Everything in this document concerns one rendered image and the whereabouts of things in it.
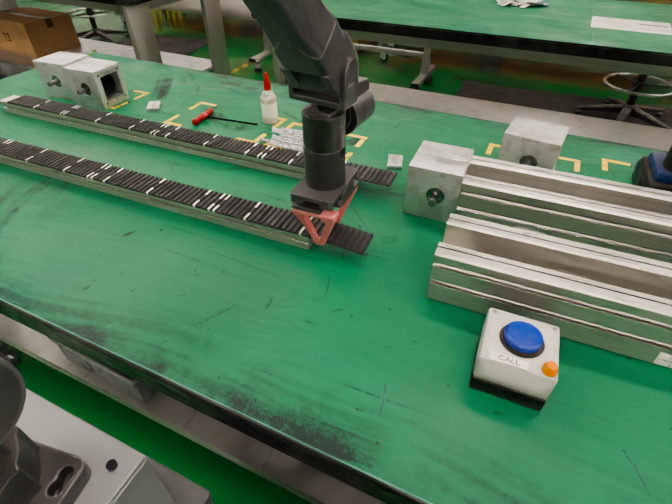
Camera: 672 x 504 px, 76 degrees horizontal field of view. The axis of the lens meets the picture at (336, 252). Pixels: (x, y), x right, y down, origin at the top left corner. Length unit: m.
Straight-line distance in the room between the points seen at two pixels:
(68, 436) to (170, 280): 0.31
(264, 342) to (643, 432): 0.44
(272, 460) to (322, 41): 0.89
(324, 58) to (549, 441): 0.47
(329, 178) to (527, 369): 0.33
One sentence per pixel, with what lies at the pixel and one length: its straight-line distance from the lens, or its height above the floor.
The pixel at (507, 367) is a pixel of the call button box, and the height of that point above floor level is 0.84.
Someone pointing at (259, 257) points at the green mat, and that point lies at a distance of 0.69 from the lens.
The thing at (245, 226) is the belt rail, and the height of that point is 0.79.
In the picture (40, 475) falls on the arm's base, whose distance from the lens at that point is 0.41.
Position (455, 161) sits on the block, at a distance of 0.76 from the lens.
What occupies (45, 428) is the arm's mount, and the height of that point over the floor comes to 0.89.
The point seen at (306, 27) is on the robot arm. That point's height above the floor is 1.12.
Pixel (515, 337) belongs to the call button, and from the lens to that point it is 0.51.
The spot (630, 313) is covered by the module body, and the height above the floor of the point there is 0.85.
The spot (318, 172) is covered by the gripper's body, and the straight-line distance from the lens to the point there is 0.59.
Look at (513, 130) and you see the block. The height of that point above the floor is 0.87.
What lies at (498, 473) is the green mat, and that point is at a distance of 0.51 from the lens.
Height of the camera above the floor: 1.23
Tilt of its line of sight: 40 degrees down
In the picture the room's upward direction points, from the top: straight up
